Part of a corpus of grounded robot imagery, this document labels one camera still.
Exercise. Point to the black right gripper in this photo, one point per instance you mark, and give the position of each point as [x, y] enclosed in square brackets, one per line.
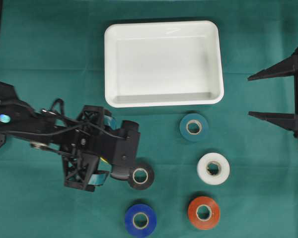
[284, 68]

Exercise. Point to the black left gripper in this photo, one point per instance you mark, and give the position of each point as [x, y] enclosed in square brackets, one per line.
[81, 153]

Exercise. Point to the black tape roll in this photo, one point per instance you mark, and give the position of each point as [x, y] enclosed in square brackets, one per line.
[141, 176]

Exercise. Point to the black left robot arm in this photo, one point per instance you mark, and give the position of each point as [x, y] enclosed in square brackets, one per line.
[44, 130]

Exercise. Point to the white plastic case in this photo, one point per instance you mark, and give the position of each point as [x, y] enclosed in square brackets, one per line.
[162, 64]

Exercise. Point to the green tape roll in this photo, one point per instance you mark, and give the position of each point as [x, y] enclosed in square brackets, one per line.
[194, 127]

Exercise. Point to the blue tape roll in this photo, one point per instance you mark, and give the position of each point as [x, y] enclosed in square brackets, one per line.
[140, 219]

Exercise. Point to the white tape roll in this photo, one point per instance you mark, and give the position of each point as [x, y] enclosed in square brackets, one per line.
[213, 168]

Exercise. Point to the red tape roll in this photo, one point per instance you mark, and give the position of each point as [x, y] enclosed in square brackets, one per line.
[203, 213]

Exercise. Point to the green table cloth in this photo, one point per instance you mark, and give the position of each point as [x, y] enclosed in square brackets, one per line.
[53, 49]

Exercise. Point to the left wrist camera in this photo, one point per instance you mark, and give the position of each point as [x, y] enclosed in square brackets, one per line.
[119, 147]

